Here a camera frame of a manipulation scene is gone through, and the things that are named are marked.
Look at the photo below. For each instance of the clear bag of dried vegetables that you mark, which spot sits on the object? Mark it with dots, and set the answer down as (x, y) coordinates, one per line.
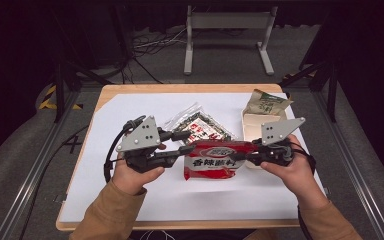
(200, 125)

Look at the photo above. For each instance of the white work board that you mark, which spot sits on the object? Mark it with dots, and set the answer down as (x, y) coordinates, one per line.
(213, 200)

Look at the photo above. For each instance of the person's right hand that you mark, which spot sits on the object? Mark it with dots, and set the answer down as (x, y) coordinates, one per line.
(296, 176)

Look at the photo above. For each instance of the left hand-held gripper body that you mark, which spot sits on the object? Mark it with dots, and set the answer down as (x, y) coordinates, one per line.
(140, 133)

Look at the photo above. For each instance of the aluminium rail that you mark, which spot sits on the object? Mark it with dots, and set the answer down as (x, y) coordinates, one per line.
(350, 166)
(33, 173)

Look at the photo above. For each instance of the person's left hand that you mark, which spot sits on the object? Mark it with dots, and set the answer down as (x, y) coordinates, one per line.
(131, 180)

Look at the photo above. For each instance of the red seasoning packet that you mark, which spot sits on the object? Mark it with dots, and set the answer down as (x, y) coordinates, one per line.
(213, 165)

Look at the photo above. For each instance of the gold and green packet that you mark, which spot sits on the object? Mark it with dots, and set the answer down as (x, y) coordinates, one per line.
(266, 103)

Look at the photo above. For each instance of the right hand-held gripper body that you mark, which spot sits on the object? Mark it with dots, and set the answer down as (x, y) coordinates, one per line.
(276, 131)

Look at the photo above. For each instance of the yellow and black tape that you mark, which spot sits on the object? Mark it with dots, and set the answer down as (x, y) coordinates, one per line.
(48, 103)

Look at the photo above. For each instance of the black metal stand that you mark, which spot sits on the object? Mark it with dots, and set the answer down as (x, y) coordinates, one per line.
(59, 83)
(331, 86)

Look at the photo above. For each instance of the white metal desk frame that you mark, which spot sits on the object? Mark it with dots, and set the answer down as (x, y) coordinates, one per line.
(230, 20)

